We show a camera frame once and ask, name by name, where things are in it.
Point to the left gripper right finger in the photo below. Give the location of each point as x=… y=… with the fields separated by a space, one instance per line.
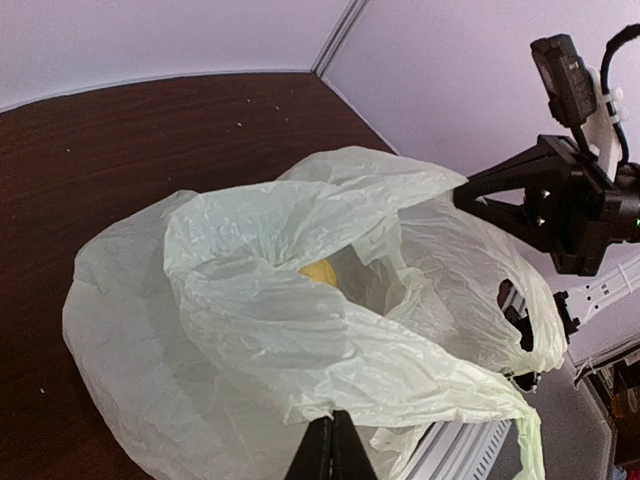
x=349 y=458

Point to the aluminium front rail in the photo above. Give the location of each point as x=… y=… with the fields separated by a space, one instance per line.
x=457 y=451

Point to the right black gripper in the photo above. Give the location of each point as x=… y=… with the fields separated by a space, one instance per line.
x=580 y=210

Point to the pale green plastic bag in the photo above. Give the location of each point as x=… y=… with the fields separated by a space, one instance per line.
x=207 y=353

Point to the right aluminium corner post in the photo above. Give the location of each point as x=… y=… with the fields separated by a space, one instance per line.
x=338 y=35

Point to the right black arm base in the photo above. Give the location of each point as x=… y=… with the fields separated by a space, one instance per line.
x=513 y=307

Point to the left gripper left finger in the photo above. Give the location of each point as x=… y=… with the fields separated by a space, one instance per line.
x=312 y=460

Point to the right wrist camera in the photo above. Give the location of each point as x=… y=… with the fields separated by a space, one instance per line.
x=580 y=98

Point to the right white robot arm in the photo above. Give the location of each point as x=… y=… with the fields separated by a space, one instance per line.
x=600 y=291

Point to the yellow lemon in bag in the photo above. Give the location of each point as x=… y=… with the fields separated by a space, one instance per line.
x=321 y=271

